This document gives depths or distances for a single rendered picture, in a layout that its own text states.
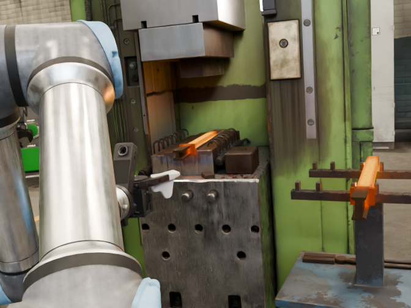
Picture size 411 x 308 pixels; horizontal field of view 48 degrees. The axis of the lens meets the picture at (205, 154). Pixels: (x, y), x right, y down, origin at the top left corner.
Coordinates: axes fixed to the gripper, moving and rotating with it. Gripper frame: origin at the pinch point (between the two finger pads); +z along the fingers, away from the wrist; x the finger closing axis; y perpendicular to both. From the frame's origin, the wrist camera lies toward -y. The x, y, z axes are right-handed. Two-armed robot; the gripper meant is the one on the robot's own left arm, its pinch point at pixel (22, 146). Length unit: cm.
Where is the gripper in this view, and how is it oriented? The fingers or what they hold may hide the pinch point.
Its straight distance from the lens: 138.1
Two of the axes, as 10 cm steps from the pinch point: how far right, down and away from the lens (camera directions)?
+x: -9.8, 1.1, -1.5
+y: -1.5, -9.3, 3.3
